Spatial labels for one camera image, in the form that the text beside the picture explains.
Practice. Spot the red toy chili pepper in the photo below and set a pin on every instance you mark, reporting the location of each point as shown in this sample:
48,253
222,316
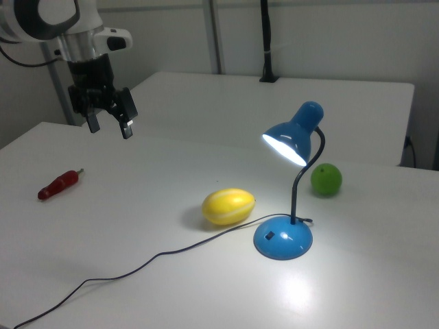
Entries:
58,185

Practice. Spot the grey metal frame post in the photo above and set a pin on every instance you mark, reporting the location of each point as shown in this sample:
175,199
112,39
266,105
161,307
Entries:
60,89
214,34

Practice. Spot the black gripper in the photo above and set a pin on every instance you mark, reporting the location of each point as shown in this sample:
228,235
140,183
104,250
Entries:
91,73

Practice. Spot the black pole with table clamp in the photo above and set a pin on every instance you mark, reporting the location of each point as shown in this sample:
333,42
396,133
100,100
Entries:
267,41

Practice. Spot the yellow striped toy melon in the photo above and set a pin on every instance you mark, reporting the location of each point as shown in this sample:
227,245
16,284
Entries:
228,206

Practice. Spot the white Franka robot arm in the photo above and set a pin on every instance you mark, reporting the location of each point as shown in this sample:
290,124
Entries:
13,20

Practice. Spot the green toy apple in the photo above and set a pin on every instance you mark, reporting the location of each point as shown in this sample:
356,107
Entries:
326,180

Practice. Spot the blue gooseneck desk lamp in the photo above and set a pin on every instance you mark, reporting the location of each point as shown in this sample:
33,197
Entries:
281,240

